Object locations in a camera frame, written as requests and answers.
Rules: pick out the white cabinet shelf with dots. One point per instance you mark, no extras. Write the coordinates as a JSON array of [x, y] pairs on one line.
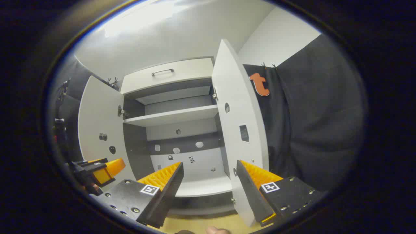
[[169, 116]]

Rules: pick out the metal door hinge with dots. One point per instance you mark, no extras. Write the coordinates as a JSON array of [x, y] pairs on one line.
[[122, 112], [214, 95]]

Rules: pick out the white cabinet door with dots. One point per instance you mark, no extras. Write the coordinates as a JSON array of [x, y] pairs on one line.
[[97, 110], [239, 107]]

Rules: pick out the white shoe cabinet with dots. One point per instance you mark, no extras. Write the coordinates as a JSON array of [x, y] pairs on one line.
[[169, 130]]

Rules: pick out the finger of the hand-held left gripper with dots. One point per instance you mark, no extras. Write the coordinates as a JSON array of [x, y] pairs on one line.
[[103, 176], [116, 166]]

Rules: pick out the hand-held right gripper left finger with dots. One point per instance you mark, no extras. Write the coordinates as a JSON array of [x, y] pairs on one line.
[[169, 198]]

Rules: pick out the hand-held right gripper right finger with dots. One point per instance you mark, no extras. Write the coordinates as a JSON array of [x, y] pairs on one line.
[[252, 195]]

